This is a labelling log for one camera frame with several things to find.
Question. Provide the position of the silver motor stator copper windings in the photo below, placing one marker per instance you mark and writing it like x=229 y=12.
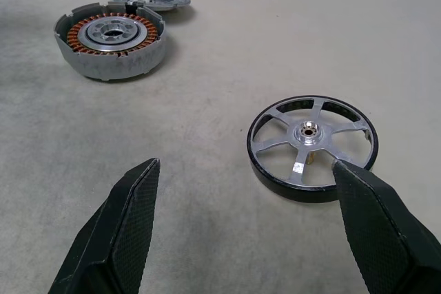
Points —
x=103 y=66

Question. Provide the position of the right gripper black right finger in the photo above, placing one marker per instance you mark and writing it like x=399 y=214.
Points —
x=379 y=239

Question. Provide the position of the grey metal gear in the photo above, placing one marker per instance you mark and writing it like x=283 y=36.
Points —
x=165 y=3

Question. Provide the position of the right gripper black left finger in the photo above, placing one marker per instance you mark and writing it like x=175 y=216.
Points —
x=113 y=239

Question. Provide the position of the black-rimmed spoked silver rotor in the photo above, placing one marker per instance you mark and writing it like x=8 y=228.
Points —
x=311 y=134

